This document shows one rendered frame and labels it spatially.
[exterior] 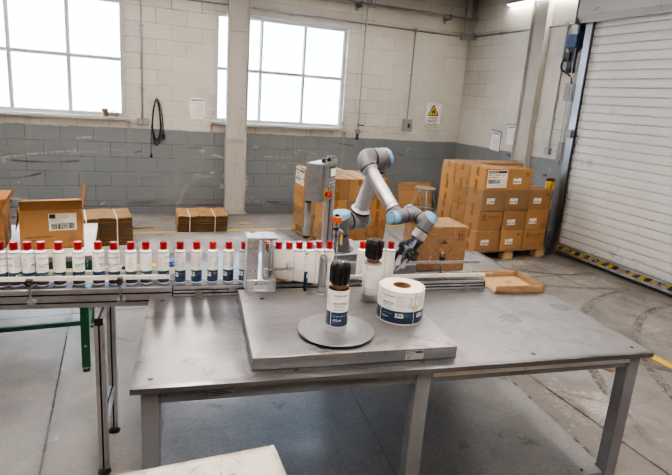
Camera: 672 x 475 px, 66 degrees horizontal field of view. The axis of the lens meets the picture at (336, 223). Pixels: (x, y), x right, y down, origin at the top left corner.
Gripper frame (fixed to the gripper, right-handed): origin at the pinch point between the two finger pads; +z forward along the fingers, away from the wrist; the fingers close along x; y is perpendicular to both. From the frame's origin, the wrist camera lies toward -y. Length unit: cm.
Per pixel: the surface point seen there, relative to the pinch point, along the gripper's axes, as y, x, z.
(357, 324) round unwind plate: 58, -31, 23
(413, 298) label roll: 58, -16, 1
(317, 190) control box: 0, -59, -13
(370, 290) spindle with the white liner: 32.4, -21.7, 11.7
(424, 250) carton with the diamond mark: -17.7, 19.1, -16.0
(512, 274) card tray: -12, 75, -32
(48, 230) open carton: -90, -161, 97
